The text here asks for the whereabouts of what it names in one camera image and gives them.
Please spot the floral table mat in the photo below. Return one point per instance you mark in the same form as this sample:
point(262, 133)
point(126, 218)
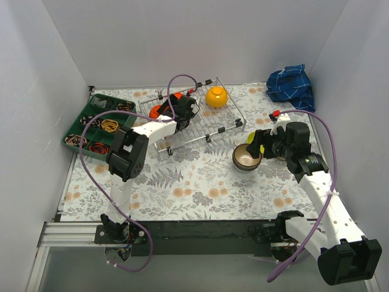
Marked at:
point(199, 181)

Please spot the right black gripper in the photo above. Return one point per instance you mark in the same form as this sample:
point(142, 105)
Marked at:
point(267, 143)

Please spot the orange bowl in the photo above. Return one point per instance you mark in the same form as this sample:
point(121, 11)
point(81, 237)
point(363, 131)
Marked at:
point(175, 97)
point(155, 112)

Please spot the green compartment organizer tray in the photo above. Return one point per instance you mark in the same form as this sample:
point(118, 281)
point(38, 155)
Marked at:
point(95, 126)

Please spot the blue checked cloth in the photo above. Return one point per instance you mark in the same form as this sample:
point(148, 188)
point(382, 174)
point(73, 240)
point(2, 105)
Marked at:
point(291, 84)

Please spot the metal wire dish rack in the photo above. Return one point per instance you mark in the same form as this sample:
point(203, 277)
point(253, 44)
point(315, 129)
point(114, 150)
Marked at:
point(208, 122)

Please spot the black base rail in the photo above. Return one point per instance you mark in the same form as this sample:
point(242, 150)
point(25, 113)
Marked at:
point(165, 238)

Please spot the black patterned bowl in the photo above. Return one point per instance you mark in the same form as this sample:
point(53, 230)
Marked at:
point(241, 158)

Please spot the white brown patterned bowl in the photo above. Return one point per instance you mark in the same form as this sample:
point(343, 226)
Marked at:
point(245, 169)

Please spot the yellow bowl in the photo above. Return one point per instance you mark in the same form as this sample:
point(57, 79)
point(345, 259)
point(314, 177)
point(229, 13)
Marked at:
point(216, 97)

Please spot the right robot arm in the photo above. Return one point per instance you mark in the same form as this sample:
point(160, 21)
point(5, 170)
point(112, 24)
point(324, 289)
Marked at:
point(343, 252)

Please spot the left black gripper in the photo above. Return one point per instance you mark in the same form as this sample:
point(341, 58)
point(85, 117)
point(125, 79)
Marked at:
point(169, 103)

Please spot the lime green bowl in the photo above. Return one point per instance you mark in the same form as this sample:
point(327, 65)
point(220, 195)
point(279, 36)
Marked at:
point(250, 139)

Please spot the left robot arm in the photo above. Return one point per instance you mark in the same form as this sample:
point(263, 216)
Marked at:
point(126, 156)

